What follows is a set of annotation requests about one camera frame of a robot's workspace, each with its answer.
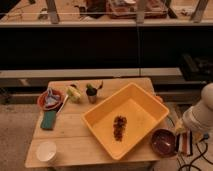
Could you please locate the wooden bench rail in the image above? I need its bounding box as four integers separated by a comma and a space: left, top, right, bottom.
0, 68, 181, 79

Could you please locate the metal cup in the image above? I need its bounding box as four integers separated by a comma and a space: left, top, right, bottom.
86, 88, 97, 104

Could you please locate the dark purple bowl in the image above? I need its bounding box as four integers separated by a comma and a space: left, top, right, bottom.
150, 129, 176, 158

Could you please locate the black striped eraser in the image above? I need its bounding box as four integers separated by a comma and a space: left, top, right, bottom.
176, 131, 193, 156

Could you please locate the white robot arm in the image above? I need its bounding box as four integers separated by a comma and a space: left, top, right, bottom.
175, 83, 213, 133

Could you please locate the yellow green corn toy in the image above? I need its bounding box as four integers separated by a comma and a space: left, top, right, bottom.
67, 86, 82, 103

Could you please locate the yellow plastic tray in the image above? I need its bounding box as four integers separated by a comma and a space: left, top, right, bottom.
82, 83, 169, 160

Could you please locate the blue grey cloth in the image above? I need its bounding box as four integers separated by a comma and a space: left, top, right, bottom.
45, 88, 61, 107

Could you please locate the white paper cup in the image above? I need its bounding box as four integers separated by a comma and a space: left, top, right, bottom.
36, 141, 57, 163

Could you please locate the green vegetable toy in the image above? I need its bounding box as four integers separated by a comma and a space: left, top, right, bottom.
86, 84, 95, 95

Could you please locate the green sponge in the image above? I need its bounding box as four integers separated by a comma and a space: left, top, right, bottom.
40, 110, 56, 130

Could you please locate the white handled utensil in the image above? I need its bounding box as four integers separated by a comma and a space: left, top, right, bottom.
56, 95, 69, 116

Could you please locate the black cable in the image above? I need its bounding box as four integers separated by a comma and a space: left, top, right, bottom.
166, 114, 213, 171

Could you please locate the dark grape bunch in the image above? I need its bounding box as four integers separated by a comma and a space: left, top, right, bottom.
113, 116, 127, 141

